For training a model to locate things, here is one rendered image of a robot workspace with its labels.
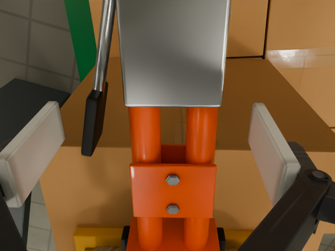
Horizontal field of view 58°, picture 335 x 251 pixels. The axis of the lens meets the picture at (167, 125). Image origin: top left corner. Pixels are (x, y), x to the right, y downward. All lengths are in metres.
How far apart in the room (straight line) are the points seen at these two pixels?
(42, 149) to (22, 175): 0.02
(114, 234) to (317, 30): 0.61
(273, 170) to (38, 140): 0.13
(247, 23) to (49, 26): 0.88
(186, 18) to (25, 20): 1.27
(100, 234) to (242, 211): 0.20
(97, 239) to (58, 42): 1.04
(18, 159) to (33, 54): 1.29
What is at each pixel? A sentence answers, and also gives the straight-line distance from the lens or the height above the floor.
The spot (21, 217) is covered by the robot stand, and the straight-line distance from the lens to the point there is 0.82.
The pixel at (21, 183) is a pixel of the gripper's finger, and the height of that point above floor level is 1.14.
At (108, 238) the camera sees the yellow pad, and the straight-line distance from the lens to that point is 0.47.
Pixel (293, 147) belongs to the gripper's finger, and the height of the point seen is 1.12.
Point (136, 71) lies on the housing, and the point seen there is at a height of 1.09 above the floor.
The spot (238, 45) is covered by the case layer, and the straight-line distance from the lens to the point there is 0.75.
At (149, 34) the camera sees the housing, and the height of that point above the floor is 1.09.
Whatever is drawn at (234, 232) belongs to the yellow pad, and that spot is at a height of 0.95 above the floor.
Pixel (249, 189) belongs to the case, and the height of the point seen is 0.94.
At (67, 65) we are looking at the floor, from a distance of 1.41.
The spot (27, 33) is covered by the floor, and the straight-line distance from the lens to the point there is 1.43.
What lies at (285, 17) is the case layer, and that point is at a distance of 0.76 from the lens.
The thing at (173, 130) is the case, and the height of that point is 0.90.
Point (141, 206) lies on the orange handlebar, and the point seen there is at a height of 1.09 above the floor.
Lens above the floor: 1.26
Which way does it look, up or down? 61 degrees down
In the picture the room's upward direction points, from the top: 176 degrees counter-clockwise
